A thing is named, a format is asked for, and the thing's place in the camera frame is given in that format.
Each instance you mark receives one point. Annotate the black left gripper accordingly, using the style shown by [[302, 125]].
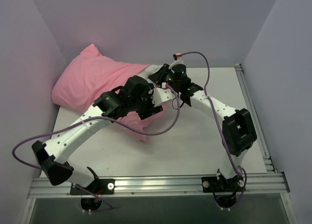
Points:
[[149, 111]]

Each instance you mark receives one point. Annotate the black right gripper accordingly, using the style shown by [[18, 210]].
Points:
[[160, 73]]

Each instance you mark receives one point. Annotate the white pillow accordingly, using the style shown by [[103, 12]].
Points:
[[148, 73]]

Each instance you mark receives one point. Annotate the pink floral pillowcase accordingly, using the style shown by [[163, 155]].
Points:
[[89, 75]]

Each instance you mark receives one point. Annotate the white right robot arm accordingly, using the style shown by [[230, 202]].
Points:
[[235, 127]]

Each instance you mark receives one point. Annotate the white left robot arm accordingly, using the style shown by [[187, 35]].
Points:
[[53, 154]]

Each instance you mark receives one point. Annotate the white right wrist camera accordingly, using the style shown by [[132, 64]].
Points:
[[177, 60]]

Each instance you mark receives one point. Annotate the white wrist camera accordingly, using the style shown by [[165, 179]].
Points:
[[162, 94], [177, 60]]

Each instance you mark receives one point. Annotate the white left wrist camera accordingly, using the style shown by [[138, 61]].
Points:
[[162, 94]]

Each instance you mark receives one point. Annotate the aluminium back rail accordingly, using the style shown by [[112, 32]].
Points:
[[239, 66]]

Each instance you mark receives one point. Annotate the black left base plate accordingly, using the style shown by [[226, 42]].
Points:
[[96, 189]]

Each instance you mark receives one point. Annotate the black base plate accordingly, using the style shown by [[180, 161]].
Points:
[[96, 189], [226, 192]]

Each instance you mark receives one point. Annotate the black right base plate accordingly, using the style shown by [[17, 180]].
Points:
[[226, 192]]

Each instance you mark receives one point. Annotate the aluminium front rail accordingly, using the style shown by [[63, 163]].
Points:
[[162, 186]]

